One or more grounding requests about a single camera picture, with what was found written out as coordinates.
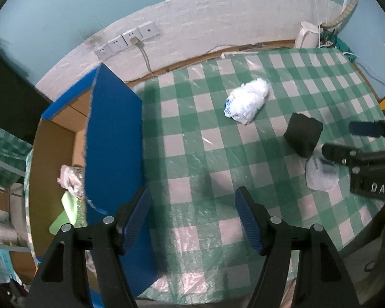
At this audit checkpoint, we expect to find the green knitted cloth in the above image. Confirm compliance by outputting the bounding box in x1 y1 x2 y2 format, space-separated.
71 194 88 228

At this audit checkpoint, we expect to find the white power cable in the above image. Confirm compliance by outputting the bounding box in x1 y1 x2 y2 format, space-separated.
355 60 385 91

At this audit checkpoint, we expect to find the light green towel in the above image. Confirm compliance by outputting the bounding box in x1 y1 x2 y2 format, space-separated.
48 191 79 235

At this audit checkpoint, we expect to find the black cloth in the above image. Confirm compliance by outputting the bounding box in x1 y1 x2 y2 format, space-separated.
284 112 324 159

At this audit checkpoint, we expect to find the pink cloth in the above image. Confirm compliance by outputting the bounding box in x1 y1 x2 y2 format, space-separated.
57 165 86 197

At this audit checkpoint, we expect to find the white single-hole wall socket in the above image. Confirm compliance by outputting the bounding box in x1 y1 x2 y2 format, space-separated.
138 21 160 38

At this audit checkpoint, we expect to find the thin white cord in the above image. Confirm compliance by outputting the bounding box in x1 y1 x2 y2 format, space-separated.
310 0 322 26

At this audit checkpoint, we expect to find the green checked shelf cover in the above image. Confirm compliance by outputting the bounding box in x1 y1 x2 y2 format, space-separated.
0 125 34 283

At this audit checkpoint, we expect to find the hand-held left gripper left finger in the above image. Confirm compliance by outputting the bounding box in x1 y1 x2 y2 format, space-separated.
24 186 152 308

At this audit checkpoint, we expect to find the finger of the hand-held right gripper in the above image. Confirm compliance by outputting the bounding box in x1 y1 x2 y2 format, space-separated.
348 117 385 142
321 143 385 168

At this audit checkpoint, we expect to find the green checked tablecloth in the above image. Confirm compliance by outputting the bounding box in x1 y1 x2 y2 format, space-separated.
128 47 385 305

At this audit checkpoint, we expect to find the ribbed beige hose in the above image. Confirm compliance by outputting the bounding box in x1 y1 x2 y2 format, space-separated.
321 0 360 30

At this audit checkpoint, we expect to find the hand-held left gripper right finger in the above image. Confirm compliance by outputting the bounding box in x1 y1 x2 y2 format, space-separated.
235 186 357 308

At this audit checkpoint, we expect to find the blue cardboard box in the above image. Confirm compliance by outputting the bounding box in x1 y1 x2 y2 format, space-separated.
29 63 158 305

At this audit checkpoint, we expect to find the white electric kettle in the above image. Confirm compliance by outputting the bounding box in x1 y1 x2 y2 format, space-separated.
294 21 322 50

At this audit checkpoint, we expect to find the black hanging jacket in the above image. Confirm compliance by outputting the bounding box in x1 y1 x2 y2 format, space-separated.
0 35 52 129

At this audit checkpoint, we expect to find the grey plug cable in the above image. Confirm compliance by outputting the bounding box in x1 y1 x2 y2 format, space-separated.
130 37 167 78

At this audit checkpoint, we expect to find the light blue cloth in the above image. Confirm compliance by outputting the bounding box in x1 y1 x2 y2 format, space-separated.
305 155 340 193

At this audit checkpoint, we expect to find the white plastic bag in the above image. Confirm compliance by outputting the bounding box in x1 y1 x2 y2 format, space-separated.
224 79 270 125

